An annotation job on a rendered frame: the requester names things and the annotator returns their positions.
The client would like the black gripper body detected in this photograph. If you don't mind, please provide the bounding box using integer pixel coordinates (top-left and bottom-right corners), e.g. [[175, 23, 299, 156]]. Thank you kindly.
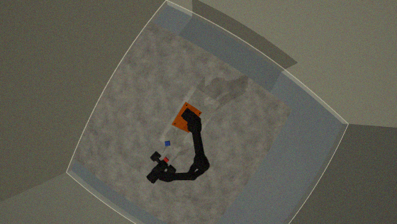
[[150, 151, 176, 173]]

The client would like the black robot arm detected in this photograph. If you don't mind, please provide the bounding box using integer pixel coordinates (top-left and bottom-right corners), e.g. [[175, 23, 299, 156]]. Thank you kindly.
[[146, 108, 210, 184]]

